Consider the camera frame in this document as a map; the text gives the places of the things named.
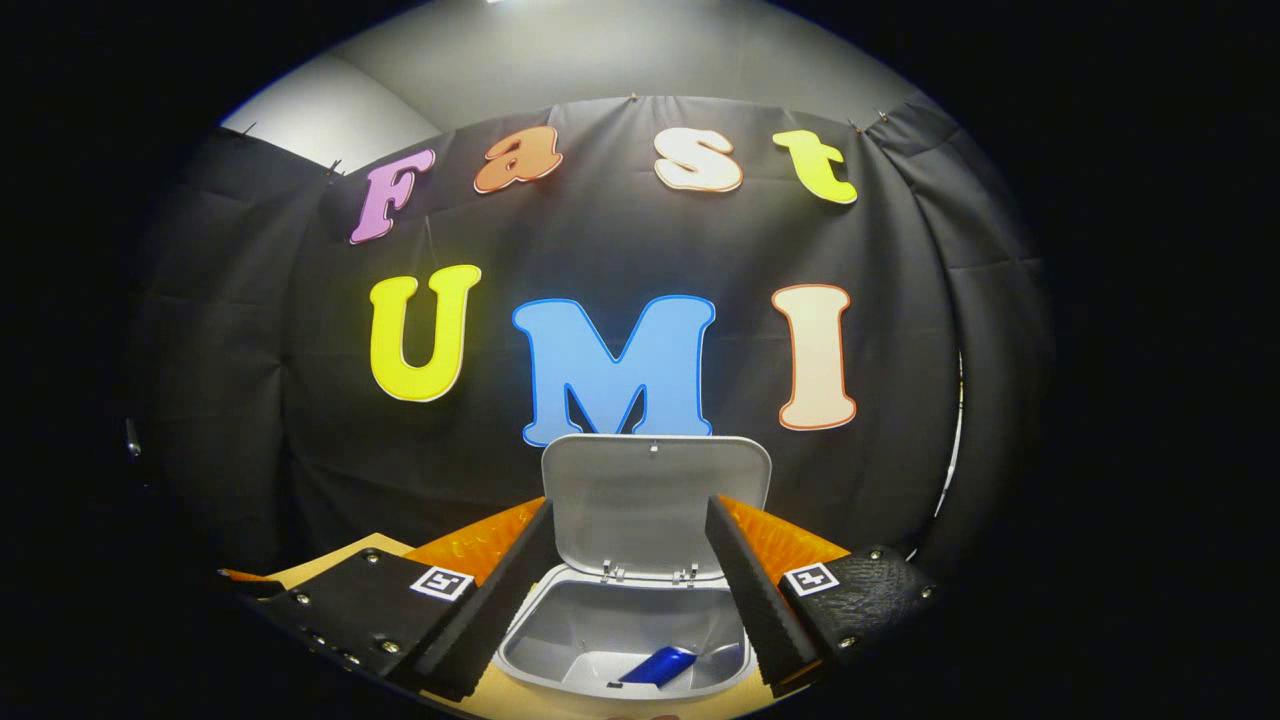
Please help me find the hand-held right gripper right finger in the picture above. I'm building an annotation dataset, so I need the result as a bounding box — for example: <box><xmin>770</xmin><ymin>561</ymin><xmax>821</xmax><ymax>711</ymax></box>
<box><xmin>705</xmin><ymin>494</ymin><xmax>942</xmax><ymax>699</ymax></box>

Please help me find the wooden desktop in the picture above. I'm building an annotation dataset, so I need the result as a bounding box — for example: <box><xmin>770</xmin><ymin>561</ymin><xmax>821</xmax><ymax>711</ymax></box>
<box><xmin>225</xmin><ymin>532</ymin><xmax>766</xmax><ymax>720</ymax></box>

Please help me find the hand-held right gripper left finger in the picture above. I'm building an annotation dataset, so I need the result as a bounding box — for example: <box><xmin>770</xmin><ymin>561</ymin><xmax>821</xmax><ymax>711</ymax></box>
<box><xmin>255</xmin><ymin>497</ymin><xmax>557</xmax><ymax>703</ymax></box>

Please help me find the black backdrop cloth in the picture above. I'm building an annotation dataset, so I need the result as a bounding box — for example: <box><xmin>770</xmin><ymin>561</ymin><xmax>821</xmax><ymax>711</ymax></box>
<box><xmin>125</xmin><ymin>95</ymin><xmax>1056</xmax><ymax>581</ymax></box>

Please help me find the white desktop garbage bin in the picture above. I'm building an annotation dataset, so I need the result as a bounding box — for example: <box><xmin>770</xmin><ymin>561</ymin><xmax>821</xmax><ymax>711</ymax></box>
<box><xmin>497</xmin><ymin>433</ymin><xmax>773</xmax><ymax>703</ymax></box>

